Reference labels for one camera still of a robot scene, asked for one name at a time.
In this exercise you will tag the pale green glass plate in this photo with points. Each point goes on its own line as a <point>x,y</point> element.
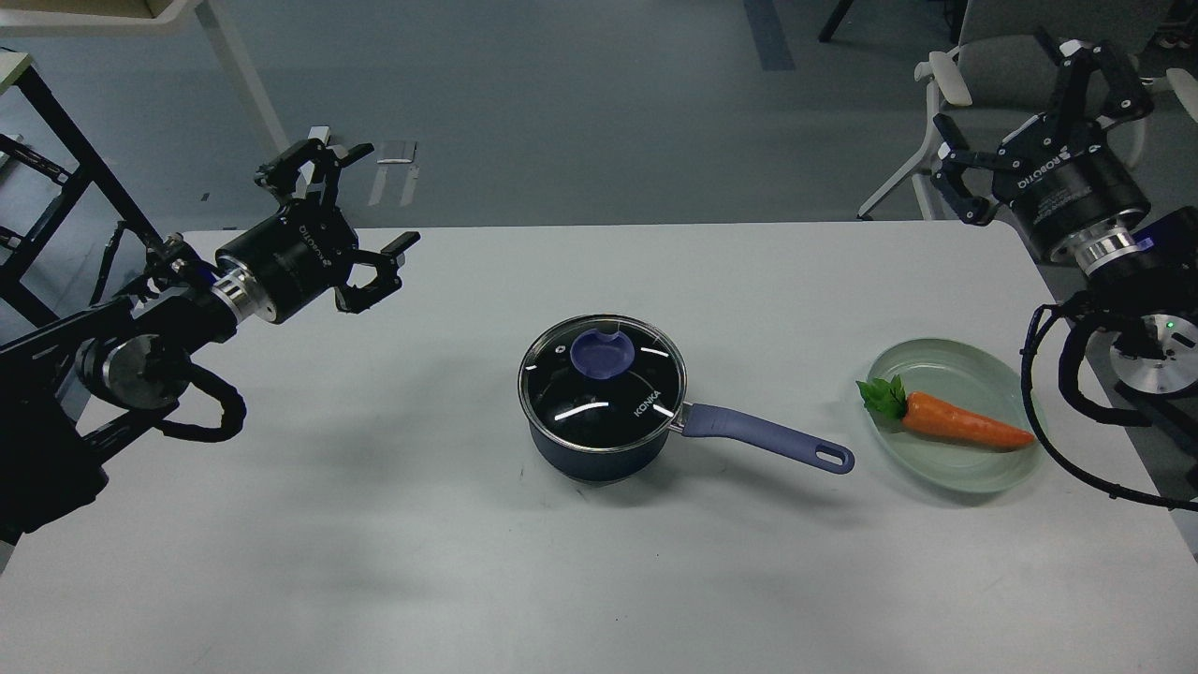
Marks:
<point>971,379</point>

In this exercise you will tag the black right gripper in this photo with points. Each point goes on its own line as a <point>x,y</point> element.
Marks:
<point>1057,173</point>

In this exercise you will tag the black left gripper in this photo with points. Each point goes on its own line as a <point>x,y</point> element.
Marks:
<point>306,248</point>

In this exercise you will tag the black metal rack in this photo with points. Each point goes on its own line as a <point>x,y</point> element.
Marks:
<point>71,184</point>

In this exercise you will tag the glass pot lid purple knob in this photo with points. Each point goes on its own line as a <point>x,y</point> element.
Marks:
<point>601,382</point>

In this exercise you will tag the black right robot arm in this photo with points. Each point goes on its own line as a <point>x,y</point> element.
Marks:
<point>1140,291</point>

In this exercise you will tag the orange toy carrot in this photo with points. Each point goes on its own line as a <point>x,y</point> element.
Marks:
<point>921,412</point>

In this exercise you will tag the dark blue saucepan purple handle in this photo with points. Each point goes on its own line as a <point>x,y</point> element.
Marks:
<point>692,421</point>

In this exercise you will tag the grey office chair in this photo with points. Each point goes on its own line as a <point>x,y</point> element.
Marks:
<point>998,64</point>

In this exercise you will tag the white desk frame leg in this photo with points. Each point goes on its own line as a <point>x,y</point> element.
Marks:
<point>168,93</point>

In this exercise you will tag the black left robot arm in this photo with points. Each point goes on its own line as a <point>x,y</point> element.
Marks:
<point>81,389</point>

